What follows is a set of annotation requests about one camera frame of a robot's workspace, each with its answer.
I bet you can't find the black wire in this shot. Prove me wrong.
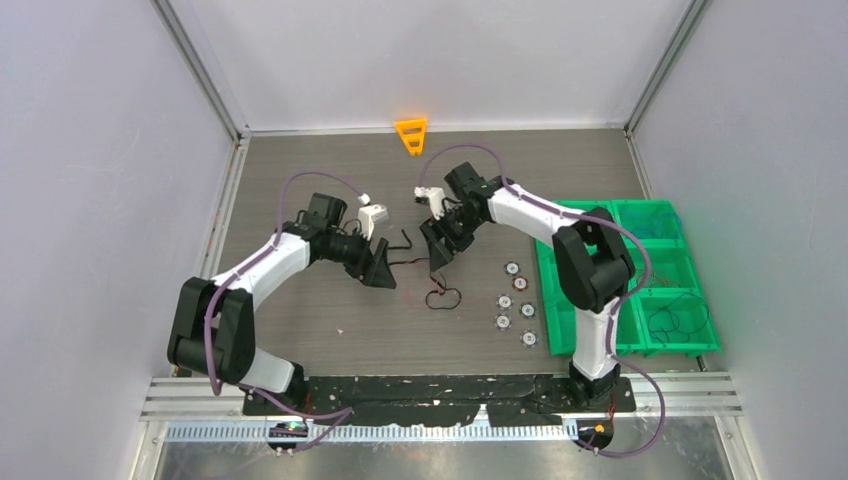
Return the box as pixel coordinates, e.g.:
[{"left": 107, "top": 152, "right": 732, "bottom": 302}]
[{"left": 387, "top": 228, "right": 463, "bottom": 312}]

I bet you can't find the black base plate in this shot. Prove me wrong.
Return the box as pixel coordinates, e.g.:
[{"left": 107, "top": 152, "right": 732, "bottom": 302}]
[{"left": 243, "top": 374, "right": 636, "bottom": 427}]

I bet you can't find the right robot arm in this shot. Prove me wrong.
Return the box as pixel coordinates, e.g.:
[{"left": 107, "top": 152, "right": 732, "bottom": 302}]
[{"left": 414, "top": 162, "right": 635, "bottom": 411}]

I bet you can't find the red wire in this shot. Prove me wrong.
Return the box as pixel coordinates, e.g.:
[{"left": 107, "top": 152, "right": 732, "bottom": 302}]
[{"left": 645, "top": 271, "right": 697, "bottom": 291}]

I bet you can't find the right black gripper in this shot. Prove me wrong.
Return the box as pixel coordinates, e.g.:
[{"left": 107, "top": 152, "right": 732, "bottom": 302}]
[{"left": 421, "top": 206, "right": 486, "bottom": 271}]

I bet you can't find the blue poker chip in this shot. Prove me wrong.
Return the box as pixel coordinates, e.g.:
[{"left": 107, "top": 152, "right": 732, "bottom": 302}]
[
  {"left": 520, "top": 330, "right": 538, "bottom": 348},
  {"left": 496, "top": 294, "right": 514, "bottom": 311},
  {"left": 519, "top": 302, "right": 537, "bottom": 319},
  {"left": 504, "top": 261, "right": 521, "bottom": 277},
  {"left": 494, "top": 314, "right": 512, "bottom": 331}
]

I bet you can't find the orange triangular plastic stand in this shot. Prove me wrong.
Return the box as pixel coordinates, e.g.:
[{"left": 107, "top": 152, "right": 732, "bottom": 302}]
[{"left": 393, "top": 118, "right": 428, "bottom": 156}]

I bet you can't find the pink thin wire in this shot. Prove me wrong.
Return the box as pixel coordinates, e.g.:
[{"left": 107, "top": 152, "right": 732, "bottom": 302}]
[{"left": 400, "top": 261, "right": 498, "bottom": 309}]

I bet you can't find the purple wire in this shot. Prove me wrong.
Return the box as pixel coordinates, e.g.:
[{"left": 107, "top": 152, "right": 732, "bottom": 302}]
[{"left": 647, "top": 294, "right": 711, "bottom": 346}]

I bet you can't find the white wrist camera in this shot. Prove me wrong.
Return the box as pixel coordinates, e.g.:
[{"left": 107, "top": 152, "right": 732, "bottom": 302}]
[
  {"left": 414, "top": 186, "right": 445, "bottom": 220},
  {"left": 357, "top": 193, "right": 389, "bottom": 240}
]

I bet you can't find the brown poker chip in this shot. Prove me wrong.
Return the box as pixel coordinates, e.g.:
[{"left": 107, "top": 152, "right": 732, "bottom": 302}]
[{"left": 511, "top": 276, "right": 528, "bottom": 292}]

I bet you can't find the aluminium rail frame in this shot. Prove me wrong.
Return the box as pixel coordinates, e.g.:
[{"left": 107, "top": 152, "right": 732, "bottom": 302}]
[{"left": 141, "top": 372, "right": 743, "bottom": 443}]

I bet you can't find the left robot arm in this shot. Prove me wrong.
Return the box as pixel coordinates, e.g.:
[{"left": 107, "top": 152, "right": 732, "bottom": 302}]
[{"left": 166, "top": 193, "right": 396, "bottom": 414}]

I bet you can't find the green compartment bin tray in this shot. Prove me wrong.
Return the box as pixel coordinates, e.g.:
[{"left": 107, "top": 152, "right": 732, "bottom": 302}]
[{"left": 536, "top": 199, "right": 721, "bottom": 358}]

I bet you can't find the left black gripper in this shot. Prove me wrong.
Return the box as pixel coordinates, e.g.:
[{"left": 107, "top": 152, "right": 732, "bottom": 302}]
[{"left": 325, "top": 224, "right": 395, "bottom": 288}]

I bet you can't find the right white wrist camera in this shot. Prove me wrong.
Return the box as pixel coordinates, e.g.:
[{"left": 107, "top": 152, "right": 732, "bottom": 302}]
[{"left": 414, "top": 186, "right": 445, "bottom": 220}]

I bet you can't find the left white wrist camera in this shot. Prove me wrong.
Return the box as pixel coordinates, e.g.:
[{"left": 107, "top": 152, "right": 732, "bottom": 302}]
[{"left": 357, "top": 193, "right": 389, "bottom": 240}]

